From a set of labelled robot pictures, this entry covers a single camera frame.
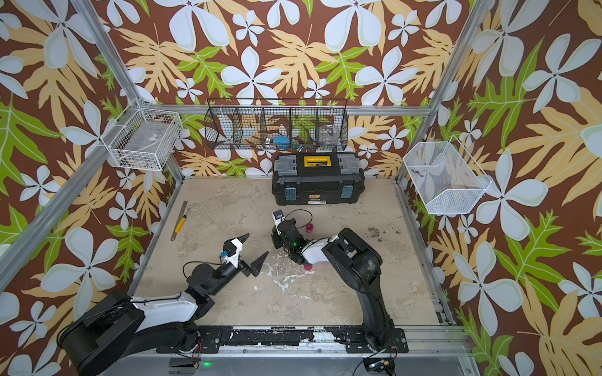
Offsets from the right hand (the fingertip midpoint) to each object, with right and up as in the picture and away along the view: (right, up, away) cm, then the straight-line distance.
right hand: (275, 227), depth 98 cm
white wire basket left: (-48, +34, -12) cm, 60 cm away
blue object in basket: (+4, +35, -5) cm, 36 cm away
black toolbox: (+18, +20, -2) cm, 27 cm away
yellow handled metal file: (-43, +2, +6) cm, 43 cm away
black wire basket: (+1, +44, 0) cm, 44 cm away
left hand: (-4, -2, -21) cm, 21 cm away
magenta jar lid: (+14, -15, -9) cm, 22 cm away
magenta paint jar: (+15, -1, +1) cm, 15 cm away
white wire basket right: (+64, +19, -14) cm, 68 cm away
